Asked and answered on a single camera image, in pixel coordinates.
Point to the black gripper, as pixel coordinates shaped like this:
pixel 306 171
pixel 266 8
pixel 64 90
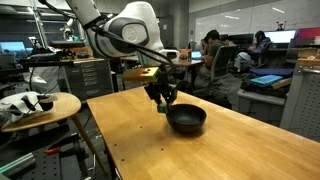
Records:
pixel 156 90

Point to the green block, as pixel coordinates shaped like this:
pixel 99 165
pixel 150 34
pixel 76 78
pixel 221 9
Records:
pixel 162 108

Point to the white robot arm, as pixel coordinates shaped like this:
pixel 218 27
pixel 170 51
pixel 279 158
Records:
pixel 133 30

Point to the black bowl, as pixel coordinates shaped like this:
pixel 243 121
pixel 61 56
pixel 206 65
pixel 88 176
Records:
pixel 186 118

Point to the grey office chair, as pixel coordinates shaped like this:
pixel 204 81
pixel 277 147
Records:
pixel 219 70

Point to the seated person dark shirt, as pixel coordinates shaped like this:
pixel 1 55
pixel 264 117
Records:
pixel 214 43

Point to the round wooden side table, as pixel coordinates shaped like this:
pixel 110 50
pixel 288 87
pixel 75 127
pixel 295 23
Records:
pixel 66 106

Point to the teal notebook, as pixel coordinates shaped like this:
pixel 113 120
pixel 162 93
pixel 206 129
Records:
pixel 266 80

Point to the grey plastic storage bin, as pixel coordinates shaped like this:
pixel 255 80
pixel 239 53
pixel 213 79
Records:
pixel 266 108

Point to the seated person at monitor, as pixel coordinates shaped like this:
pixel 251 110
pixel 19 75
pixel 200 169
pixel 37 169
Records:
pixel 253 53

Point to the computer monitor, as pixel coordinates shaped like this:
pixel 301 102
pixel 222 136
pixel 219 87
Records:
pixel 284 36

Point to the yellow wrist camera mount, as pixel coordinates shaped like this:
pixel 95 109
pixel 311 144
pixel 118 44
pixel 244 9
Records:
pixel 147 74

